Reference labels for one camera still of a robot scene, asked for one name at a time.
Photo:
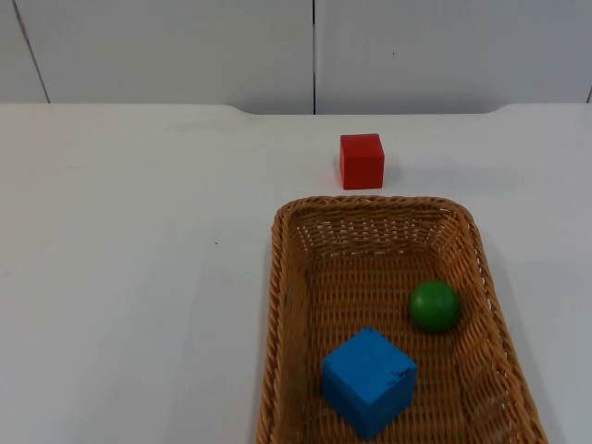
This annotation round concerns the blue cube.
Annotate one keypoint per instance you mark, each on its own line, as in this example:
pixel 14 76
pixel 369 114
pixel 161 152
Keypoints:
pixel 367 384

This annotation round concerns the green ball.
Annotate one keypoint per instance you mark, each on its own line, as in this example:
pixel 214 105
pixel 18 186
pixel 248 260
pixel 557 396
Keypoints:
pixel 435 306

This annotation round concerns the pale brown wicker basket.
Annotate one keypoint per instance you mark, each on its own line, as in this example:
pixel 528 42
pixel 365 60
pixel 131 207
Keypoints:
pixel 370 287

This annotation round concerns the red cube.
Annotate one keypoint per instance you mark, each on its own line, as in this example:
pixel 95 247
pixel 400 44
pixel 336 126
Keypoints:
pixel 362 161

